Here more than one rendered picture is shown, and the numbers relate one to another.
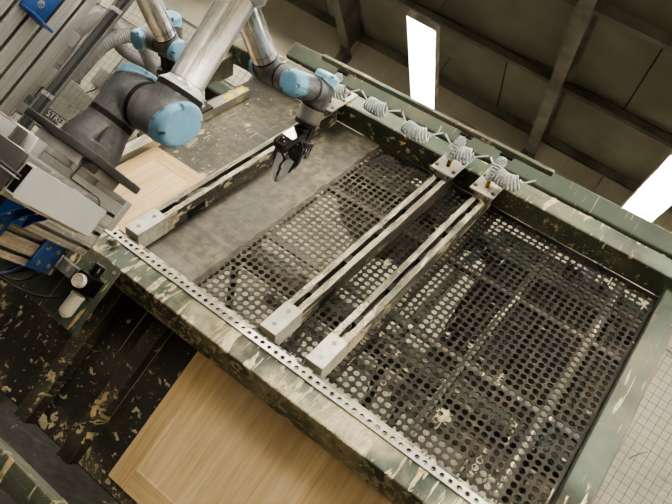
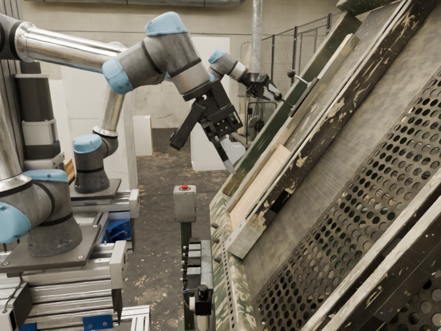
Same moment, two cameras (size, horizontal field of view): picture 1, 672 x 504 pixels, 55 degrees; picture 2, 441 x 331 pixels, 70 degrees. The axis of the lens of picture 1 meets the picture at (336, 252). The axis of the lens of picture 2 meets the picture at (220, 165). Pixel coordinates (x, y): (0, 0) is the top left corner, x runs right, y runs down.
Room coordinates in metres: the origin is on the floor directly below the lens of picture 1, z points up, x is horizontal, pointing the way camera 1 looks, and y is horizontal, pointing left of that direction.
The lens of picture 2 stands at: (1.66, -0.35, 1.53)
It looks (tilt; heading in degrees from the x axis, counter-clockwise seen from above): 16 degrees down; 66
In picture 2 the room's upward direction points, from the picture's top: straight up
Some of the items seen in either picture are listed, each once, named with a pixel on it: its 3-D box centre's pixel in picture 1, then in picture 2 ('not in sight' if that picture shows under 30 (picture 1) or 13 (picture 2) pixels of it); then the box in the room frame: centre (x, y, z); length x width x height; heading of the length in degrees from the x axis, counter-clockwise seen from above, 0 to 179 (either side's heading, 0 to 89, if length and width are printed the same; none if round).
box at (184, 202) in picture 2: not in sight; (185, 203); (2.13, 1.20, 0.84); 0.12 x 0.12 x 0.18; 69
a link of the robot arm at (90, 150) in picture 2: not in sight; (88, 151); (1.67, 1.11, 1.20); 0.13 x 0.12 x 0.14; 61
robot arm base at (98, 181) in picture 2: not in sight; (91, 176); (1.67, 1.11, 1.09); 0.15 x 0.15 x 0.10
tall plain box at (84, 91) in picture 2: not in sight; (105, 131); (1.91, 3.58, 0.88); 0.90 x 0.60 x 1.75; 75
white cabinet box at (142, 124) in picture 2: not in sight; (136, 135); (2.62, 5.92, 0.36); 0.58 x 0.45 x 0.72; 165
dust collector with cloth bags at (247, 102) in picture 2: not in sight; (253, 94); (5.12, 5.68, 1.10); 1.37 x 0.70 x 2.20; 75
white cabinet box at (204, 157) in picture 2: not in sight; (208, 106); (3.60, 4.53, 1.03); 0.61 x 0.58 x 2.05; 75
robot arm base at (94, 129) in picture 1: (100, 133); (53, 228); (1.55, 0.63, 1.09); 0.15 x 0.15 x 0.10
